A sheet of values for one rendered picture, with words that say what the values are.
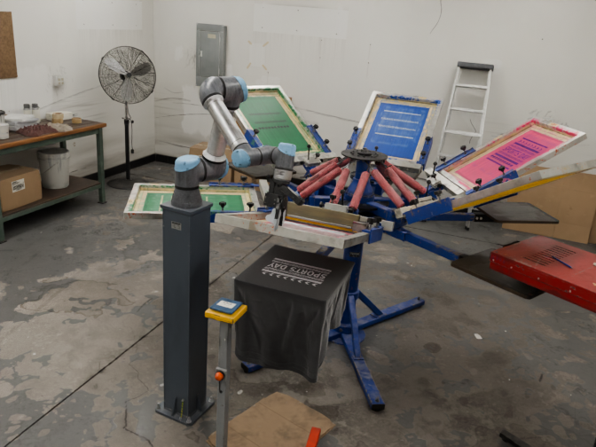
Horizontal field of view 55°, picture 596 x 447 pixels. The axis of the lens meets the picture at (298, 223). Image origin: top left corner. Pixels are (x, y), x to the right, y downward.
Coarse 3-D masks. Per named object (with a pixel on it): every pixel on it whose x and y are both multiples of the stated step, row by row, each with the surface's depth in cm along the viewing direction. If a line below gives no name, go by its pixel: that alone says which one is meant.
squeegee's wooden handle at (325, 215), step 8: (288, 208) 299; (296, 208) 297; (304, 208) 296; (312, 208) 295; (320, 208) 293; (304, 216) 296; (312, 216) 295; (320, 216) 293; (328, 216) 292; (336, 216) 291; (344, 216) 289; (352, 216) 288; (344, 224) 289; (352, 224) 288
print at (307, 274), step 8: (272, 264) 279; (280, 264) 280; (288, 264) 280; (296, 264) 281; (304, 264) 282; (264, 272) 270; (272, 272) 270; (280, 272) 271; (288, 272) 272; (296, 272) 272; (304, 272) 273; (312, 272) 274; (320, 272) 274; (328, 272) 275; (296, 280) 264; (304, 280) 265; (312, 280) 266; (320, 280) 266
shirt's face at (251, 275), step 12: (276, 252) 294; (288, 252) 295; (300, 252) 296; (252, 264) 277; (264, 264) 278; (312, 264) 283; (324, 264) 284; (336, 264) 285; (348, 264) 286; (240, 276) 264; (252, 276) 265; (264, 276) 266; (336, 276) 272; (276, 288) 255; (288, 288) 256; (300, 288) 257; (312, 288) 258; (324, 288) 259; (324, 300) 248
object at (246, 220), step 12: (216, 216) 247; (228, 216) 245; (240, 216) 263; (252, 216) 276; (264, 216) 291; (252, 228) 242; (264, 228) 240; (288, 228) 237; (312, 240) 233; (324, 240) 231; (336, 240) 230; (348, 240) 235; (360, 240) 258
